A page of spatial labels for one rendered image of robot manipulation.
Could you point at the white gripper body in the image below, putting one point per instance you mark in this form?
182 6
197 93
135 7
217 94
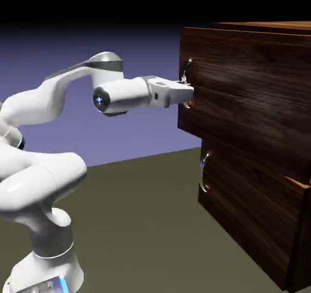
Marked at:
181 92

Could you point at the dark wood drawer front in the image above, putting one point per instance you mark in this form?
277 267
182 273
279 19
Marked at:
247 215
243 84

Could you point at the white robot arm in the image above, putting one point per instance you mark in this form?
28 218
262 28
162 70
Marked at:
43 176

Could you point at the dark wood cabinet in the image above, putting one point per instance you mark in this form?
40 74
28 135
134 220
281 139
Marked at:
257 200

